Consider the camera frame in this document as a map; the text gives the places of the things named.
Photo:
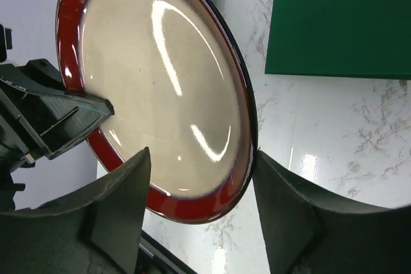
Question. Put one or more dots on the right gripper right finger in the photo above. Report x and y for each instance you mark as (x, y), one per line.
(309, 229)

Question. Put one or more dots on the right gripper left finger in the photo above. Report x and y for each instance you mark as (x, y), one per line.
(95, 229)

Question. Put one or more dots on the green ring binder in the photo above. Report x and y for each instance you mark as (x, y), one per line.
(344, 38)

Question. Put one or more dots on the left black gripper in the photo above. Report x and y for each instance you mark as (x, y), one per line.
(43, 125)

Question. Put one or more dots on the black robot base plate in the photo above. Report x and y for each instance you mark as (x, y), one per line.
(155, 258)

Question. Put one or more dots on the red rimmed beige plate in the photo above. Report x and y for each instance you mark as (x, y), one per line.
(179, 86)

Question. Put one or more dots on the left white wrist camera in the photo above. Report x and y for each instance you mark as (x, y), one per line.
(5, 42)

